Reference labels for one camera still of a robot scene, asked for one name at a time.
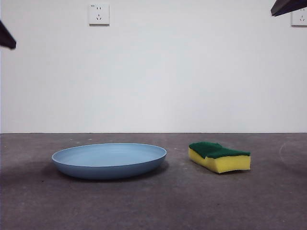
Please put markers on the blue round plate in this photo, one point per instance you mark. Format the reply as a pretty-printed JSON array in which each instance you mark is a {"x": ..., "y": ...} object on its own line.
[{"x": 108, "y": 165}]

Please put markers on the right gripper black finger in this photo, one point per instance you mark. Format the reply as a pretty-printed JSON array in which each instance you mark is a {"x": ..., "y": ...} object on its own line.
[{"x": 290, "y": 6}]

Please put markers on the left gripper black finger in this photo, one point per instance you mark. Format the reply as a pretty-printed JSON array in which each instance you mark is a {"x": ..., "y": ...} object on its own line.
[{"x": 6, "y": 37}]

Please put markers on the yellow sponge with green pad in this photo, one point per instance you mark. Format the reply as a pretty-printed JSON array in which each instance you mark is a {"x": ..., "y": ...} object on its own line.
[{"x": 227, "y": 164}]

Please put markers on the white wall socket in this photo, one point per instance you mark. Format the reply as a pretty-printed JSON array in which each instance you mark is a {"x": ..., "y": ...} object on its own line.
[
  {"x": 99, "y": 14},
  {"x": 299, "y": 20}
]

